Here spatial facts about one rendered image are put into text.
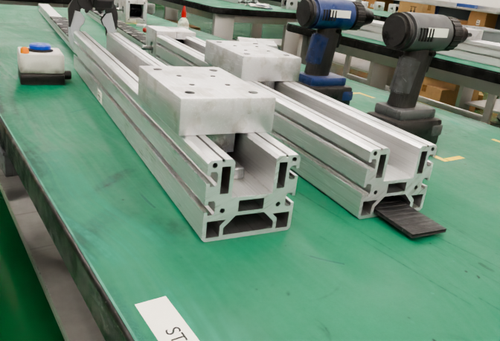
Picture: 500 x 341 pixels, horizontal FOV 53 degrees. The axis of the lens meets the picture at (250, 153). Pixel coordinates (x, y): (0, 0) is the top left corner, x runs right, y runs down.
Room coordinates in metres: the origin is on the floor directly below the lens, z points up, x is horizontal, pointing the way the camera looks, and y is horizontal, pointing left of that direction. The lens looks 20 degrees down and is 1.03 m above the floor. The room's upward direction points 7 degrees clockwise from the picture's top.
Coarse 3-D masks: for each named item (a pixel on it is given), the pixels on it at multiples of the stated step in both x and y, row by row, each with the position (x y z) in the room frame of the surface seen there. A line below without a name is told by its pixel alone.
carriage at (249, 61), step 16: (208, 48) 0.92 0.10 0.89; (224, 48) 0.86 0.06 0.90; (240, 48) 0.87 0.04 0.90; (256, 48) 0.90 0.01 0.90; (272, 48) 0.92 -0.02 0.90; (224, 64) 0.86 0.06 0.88; (240, 64) 0.80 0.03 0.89; (256, 64) 0.81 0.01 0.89; (272, 64) 0.82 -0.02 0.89; (288, 64) 0.84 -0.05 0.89; (256, 80) 0.81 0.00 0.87; (272, 80) 0.83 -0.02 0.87; (288, 80) 0.84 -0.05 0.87
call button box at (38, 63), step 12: (24, 60) 0.94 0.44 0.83; (36, 60) 0.95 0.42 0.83; (48, 60) 0.96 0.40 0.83; (60, 60) 0.97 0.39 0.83; (24, 72) 0.94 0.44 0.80; (36, 72) 0.95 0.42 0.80; (48, 72) 0.96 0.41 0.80; (60, 72) 0.97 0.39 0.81; (24, 84) 0.94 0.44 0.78; (36, 84) 0.95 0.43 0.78; (48, 84) 0.96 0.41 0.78; (60, 84) 0.97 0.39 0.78
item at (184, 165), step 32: (96, 64) 0.91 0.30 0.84; (128, 64) 0.98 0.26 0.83; (160, 64) 0.86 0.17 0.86; (96, 96) 0.89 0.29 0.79; (128, 96) 0.72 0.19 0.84; (128, 128) 0.68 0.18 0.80; (160, 128) 0.59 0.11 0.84; (160, 160) 0.55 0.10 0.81; (192, 160) 0.46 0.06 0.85; (224, 160) 0.44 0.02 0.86; (256, 160) 0.50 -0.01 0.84; (288, 160) 0.47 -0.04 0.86; (192, 192) 0.48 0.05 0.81; (224, 192) 0.44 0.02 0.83; (256, 192) 0.46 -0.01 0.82; (288, 192) 0.47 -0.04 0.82; (192, 224) 0.45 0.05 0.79; (224, 224) 0.44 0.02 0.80; (256, 224) 0.47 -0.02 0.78; (288, 224) 0.48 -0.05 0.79
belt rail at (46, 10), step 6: (42, 6) 2.07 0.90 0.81; (48, 6) 2.10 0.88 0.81; (42, 12) 2.03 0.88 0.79; (48, 12) 1.89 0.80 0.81; (54, 12) 1.92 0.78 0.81; (48, 18) 1.89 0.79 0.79; (54, 24) 1.68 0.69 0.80; (60, 30) 1.55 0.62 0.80; (60, 36) 1.55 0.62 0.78; (66, 36) 1.44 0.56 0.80; (66, 42) 1.44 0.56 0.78
